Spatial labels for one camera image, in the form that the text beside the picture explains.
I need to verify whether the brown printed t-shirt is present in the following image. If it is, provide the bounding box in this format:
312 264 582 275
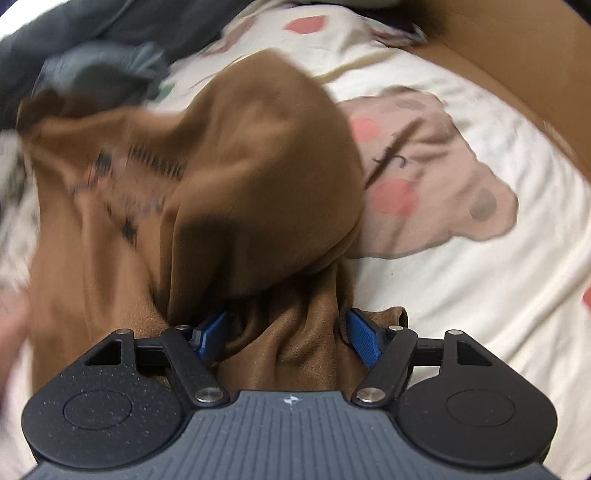
16 48 409 393

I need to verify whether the floral patterned cloth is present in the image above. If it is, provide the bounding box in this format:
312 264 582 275
369 18 430 49

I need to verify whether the blue-grey sweatshirt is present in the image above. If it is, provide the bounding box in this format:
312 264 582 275
32 41 172 114

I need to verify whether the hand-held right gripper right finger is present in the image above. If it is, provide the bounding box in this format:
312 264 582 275
344 308 497 408

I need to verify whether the cartoon printed white bedsheet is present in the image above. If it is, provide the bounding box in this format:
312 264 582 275
0 0 591 480

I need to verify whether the dark grey duvet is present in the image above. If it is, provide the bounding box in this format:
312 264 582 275
0 0 245 130

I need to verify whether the large flat cardboard sheet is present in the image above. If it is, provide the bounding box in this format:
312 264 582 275
406 0 591 181

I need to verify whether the white fluffy blanket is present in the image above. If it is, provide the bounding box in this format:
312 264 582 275
0 129 40 296

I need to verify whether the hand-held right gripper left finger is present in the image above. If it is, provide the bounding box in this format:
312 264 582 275
85 311 230 408

